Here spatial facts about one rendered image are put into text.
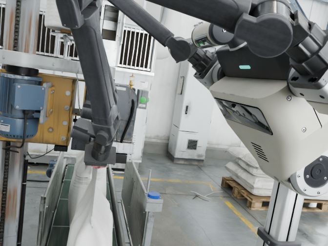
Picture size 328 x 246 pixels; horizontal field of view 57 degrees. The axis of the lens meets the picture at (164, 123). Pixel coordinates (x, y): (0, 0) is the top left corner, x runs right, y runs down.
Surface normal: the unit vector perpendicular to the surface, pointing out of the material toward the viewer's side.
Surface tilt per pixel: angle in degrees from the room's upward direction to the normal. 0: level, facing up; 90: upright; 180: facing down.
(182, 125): 90
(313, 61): 128
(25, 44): 90
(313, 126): 90
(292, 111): 90
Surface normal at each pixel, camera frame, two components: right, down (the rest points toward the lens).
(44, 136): 0.22, 0.17
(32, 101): 0.61, 0.20
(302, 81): -0.76, -0.58
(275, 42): -0.26, 0.68
